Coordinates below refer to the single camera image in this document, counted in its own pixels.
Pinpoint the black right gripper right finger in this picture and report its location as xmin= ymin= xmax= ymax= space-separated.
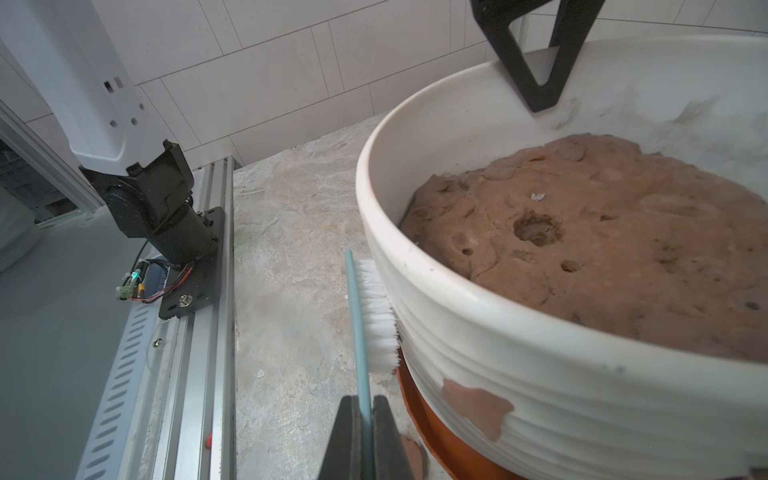
xmin=372 ymin=395 xmax=414 ymax=480

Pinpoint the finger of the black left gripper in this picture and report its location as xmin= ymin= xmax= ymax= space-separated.
xmin=469 ymin=0 xmax=607 ymax=114

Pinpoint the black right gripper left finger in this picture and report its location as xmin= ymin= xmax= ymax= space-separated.
xmin=317 ymin=395 xmax=362 ymax=480

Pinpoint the teal scrubbing brush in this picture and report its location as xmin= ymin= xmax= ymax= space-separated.
xmin=345 ymin=250 xmax=399 ymax=479

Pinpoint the white ceramic pot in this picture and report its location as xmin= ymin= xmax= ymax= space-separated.
xmin=356 ymin=36 xmax=767 ymax=479

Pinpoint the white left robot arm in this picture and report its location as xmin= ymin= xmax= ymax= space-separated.
xmin=1 ymin=1 xmax=602 ymax=265

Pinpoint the terracotta saucer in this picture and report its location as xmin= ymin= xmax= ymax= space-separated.
xmin=397 ymin=353 xmax=523 ymax=480

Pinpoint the left green circuit board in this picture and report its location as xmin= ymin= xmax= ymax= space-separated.
xmin=116 ymin=258 xmax=170 ymax=303

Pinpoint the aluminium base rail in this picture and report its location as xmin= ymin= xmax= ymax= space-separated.
xmin=76 ymin=157 xmax=239 ymax=479

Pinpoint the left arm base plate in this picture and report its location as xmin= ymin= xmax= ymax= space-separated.
xmin=159 ymin=207 xmax=226 ymax=320

